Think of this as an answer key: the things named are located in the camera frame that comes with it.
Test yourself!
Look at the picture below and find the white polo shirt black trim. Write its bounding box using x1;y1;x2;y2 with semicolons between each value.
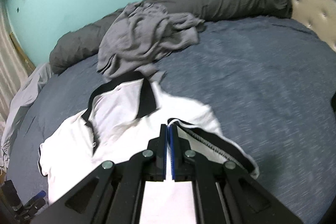
34;72;259;223

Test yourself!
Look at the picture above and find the light grey bed sheet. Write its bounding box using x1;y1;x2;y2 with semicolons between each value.
1;63;54;172

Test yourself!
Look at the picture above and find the blue patterned bed cover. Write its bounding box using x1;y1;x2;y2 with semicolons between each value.
6;16;335;223

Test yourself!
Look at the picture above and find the beige striped curtain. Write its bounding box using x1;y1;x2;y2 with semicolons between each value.
0;0;28;123

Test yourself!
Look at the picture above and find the grey crumpled garment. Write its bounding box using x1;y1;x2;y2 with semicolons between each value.
96;3;205;82

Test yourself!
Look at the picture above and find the dark grey rolled duvet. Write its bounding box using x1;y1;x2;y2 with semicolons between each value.
49;0;293;75

